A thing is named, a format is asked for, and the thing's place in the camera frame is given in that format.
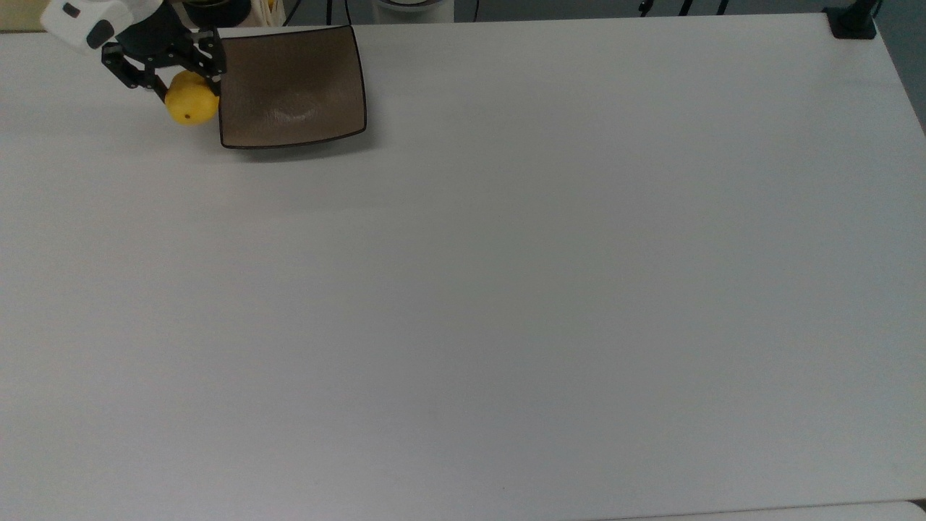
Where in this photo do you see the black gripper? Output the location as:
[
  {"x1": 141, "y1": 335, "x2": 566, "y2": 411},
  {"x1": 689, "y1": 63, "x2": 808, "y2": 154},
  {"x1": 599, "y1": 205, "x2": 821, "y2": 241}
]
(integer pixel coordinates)
[{"x1": 101, "y1": 3, "x2": 228, "y2": 102}]

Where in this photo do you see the yellow lemon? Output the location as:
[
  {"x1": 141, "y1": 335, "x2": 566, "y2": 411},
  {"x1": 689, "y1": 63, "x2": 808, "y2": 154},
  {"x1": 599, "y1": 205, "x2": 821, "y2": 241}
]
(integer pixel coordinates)
[{"x1": 164, "y1": 70, "x2": 221, "y2": 127}]

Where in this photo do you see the brown square ceramic plate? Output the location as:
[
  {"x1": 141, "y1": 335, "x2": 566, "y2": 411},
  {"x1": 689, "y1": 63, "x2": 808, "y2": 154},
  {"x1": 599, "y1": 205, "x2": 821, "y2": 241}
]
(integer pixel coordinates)
[{"x1": 216, "y1": 25, "x2": 369, "y2": 151}]

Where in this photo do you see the black clamp stand base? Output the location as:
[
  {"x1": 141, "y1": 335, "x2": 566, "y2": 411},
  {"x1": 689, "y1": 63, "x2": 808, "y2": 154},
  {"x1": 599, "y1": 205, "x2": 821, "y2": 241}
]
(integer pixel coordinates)
[{"x1": 823, "y1": 0, "x2": 882, "y2": 40}]

